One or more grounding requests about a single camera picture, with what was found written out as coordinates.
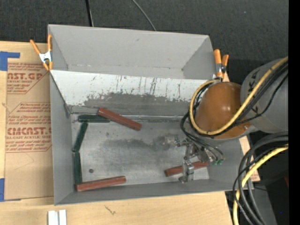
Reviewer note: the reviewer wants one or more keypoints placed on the brown cardboard board red print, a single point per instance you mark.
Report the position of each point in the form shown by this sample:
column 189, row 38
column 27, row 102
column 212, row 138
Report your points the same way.
column 25, row 135

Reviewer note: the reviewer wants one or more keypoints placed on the grey metal bin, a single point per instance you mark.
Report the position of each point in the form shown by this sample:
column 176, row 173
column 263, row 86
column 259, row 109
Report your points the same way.
column 131, row 92

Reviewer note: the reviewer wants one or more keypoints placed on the red-brown flat block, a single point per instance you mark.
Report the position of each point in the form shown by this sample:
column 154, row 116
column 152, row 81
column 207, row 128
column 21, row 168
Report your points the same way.
column 173, row 170
column 100, row 183
column 119, row 119

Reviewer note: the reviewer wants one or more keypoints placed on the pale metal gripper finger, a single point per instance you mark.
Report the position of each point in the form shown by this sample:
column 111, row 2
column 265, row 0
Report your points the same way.
column 187, row 171
column 179, row 142

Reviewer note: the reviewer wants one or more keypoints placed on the dark green flat block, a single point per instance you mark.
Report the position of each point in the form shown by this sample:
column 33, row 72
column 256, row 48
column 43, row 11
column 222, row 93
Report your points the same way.
column 77, row 167
column 93, row 118
column 80, row 137

